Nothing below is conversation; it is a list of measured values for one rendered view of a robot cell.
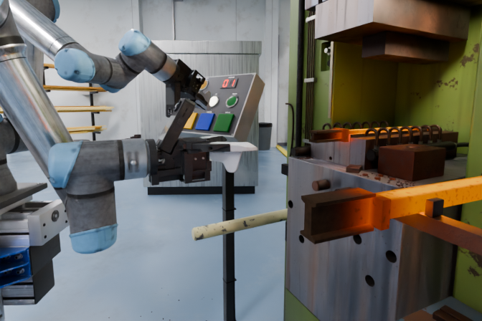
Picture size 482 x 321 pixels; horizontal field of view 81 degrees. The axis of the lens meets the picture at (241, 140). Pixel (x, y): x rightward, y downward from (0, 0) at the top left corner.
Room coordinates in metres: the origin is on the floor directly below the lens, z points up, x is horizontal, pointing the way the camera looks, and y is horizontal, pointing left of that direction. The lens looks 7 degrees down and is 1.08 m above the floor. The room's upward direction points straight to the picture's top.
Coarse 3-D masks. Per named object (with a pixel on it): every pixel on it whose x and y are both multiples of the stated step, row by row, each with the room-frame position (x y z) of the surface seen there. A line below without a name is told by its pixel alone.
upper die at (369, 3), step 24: (336, 0) 0.79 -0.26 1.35; (360, 0) 0.72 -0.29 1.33; (384, 0) 0.70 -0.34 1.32; (408, 0) 0.74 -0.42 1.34; (432, 0) 0.79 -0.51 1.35; (336, 24) 0.79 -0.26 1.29; (360, 24) 0.72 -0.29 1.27; (384, 24) 0.71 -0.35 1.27; (408, 24) 0.75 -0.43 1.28; (432, 24) 0.79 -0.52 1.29; (456, 24) 0.85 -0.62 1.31
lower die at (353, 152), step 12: (384, 132) 0.79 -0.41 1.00; (396, 132) 0.81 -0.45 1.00; (444, 132) 0.87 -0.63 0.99; (456, 132) 0.87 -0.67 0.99; (312, 144) 0.86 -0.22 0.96; (324, 144) 0.81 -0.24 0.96; (336, 144) 0.77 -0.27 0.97; (348, 144) 0.74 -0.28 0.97; (360, 144) 0.70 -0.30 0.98; (372, 144) 0.70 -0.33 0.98; (384, 144) 0.72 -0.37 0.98; (396, 144) 0.74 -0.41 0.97; (312, 156) 0.86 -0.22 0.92; (324, 156) 0.81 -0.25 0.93; (336, 156) 0.77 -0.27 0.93; (348, 156) 0.73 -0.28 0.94; (360, 156) 0.70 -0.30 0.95; (372, 168) 0.70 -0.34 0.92
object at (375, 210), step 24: (336, 192) 0.31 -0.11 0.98; (360, 192) 0.31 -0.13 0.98; (384, 192) 0.34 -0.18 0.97; (408, 192) 0.34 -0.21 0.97; (432, 192) 0.34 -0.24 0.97; (456, 192) 0.35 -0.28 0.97; (480, 192) 0.37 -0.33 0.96; (312, 216) 0.28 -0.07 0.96; (336, 216) 0.29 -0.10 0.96; (360, 216) 0.30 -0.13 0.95; (384, 216) 0.29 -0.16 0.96; (312, 240) 0.28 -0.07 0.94
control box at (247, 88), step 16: (208, 80) 1.27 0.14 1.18; (224, 80) 1.20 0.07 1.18; (240, 80) 1.15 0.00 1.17; (256, 80) 1.12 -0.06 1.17; (224, 96) 1.16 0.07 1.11; (240, 96) 1.10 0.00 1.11; (256, 96) 1.12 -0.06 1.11; (208, 112) 1.16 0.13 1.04; (224, 112) 1.11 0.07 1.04; (240, 112) 1.06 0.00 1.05; (192, 128) 1.16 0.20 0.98; (240, 128) 1.04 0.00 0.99
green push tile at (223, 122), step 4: (220, 116) 1.10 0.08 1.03; (224, 116) 1.08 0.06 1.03; (228, 116) 1.07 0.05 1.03; (232, 116) 1.06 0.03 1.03; (220, 120) 1.08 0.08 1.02; (224, 120) 1.07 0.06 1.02; (228, 120) 1.06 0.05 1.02; (216, 124) 1.09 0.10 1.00; (220, 124) 1.07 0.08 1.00; (224, 124) 1.06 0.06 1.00; (228, 124) 1.05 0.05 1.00; (216, 128) 1.07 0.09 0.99; (220, 128) 1.06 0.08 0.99; (224, 128) 1.05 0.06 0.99; (228, 128) 1.04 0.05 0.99; (224, 132) 1.05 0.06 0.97; (228, 132) 1.04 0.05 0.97
